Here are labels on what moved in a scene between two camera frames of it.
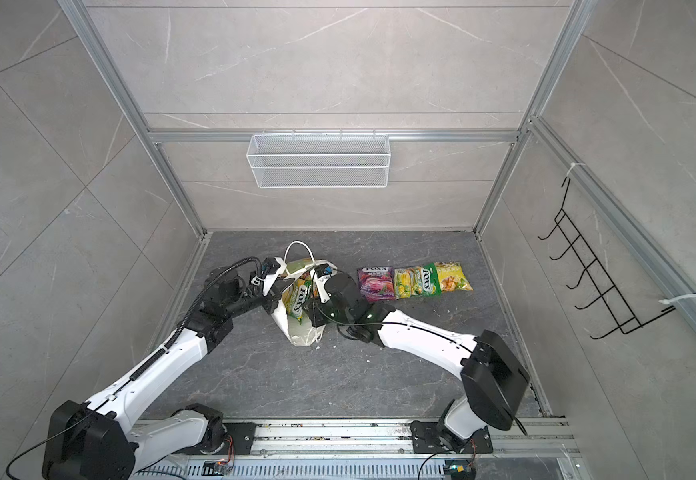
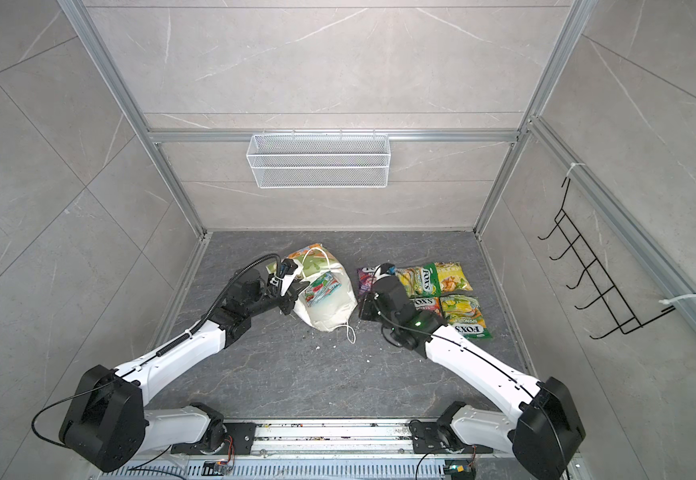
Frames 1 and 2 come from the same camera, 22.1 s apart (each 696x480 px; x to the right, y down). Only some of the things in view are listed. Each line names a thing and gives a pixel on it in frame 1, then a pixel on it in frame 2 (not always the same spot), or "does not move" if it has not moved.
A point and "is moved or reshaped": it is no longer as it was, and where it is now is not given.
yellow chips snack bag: (452, 277) does not move
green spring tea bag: (295, 295) is moved or reshaped
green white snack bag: (417, 281) does not move
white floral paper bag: (290, 309) is moved or reshaped
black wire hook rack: (622, 313) does not move
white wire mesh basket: (325, 161) does not move
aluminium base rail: (377, 450) does not move
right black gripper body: (329, 312) -> (374, 309)
